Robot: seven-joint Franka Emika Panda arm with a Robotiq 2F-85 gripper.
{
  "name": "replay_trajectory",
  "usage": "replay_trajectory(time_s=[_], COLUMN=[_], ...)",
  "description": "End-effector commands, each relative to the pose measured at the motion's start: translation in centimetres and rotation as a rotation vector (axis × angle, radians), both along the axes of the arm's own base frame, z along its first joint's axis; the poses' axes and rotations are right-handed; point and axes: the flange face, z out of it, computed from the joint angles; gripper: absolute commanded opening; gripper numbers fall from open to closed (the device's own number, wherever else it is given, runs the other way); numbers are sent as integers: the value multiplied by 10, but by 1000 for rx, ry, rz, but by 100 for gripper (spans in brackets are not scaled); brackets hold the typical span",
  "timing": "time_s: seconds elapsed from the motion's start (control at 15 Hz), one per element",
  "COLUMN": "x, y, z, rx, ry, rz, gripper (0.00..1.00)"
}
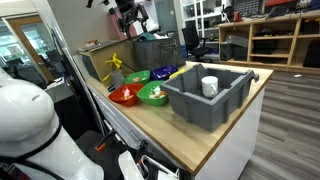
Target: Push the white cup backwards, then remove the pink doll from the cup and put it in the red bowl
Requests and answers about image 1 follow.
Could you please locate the grey plastic bin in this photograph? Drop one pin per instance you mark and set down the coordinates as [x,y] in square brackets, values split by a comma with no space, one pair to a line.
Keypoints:
[203,110]

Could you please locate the white bracket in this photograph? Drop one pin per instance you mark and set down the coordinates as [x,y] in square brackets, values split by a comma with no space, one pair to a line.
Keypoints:
[128,166]

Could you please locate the black office chair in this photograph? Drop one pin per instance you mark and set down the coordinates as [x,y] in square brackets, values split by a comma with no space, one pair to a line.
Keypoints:
[193,41]

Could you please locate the white fluffy plush toy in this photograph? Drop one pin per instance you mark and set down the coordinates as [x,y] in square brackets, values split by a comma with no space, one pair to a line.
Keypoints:
[156,90]

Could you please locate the tiger striped plush toy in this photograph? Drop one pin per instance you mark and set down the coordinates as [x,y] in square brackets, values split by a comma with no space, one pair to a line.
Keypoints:
[163,94]

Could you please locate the green plastic bowl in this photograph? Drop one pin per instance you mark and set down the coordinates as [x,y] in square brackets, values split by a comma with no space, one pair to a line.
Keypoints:
[145,75]
[146,95]

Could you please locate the red and white small item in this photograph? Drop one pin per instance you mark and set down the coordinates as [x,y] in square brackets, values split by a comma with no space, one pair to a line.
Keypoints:
[92,43]

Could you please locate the white paper sheet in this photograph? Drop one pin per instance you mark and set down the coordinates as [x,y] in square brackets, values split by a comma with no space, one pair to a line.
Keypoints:
[152,20]

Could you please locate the grey desk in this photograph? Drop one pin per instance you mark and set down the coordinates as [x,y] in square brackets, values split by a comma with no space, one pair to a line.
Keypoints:
[58,91]

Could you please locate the yellow balloon figure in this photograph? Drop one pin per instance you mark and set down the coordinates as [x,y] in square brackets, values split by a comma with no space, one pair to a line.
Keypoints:
[115,61]

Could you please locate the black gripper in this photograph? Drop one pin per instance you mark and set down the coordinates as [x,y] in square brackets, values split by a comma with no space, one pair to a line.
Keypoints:
[128,10]

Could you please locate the wooden framed door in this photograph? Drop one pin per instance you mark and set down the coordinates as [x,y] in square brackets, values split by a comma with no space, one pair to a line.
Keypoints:
[30,50]

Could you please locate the pink plush doll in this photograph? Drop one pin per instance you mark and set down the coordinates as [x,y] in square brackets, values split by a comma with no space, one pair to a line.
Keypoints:
[126,93]

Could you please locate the red plastic bowl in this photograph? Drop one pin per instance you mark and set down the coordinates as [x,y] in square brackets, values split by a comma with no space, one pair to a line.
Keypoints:
[116,96]

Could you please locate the small orange toy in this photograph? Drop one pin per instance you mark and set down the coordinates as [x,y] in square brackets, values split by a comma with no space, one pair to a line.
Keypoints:
[136,79]
[132,97]

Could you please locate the brown cardboard box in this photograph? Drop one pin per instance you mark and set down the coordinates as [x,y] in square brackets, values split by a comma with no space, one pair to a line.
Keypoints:
[100,61]

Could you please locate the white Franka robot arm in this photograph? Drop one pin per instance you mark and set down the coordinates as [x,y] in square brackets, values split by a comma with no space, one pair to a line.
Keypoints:
[26,116]

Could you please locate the purple plastic bowl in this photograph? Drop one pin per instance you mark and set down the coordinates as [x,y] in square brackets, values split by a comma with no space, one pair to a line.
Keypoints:
[163,71]

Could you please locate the black storage box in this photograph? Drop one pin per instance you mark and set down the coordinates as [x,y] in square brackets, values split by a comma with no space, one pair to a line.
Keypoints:
[240,53]
[265,47]

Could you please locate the teal cloth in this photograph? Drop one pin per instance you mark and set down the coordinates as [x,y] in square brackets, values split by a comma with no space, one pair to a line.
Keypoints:
[146,36]

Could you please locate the white paper scrap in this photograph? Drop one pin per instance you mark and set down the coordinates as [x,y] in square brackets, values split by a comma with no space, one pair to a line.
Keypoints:
[297,75]

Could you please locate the grey storage box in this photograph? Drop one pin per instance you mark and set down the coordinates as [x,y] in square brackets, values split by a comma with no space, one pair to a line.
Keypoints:
[226,51]

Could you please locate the grey fabric storage bin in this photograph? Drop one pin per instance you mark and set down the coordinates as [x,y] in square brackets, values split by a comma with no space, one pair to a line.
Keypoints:
[156,55]

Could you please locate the pink translucent container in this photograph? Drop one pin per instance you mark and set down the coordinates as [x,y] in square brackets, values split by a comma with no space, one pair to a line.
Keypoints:
[116,28]

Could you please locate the red item on shelf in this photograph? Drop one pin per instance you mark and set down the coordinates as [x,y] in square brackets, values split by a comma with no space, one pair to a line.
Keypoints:
[237,16]

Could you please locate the grey cup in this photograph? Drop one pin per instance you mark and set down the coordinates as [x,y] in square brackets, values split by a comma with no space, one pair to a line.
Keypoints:
[117,78]

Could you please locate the black clamp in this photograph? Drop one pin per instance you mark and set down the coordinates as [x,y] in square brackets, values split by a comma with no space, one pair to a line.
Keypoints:
[141,151]

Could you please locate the white cabinet work table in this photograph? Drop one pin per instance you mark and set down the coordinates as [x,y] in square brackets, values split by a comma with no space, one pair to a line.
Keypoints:
[233,146]

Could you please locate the yellow plastic bowl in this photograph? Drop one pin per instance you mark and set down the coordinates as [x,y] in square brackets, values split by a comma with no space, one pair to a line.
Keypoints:
[176,73]

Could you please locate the wooden shelf unit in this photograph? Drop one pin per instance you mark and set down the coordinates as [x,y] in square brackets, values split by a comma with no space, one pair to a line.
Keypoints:
[250,30]

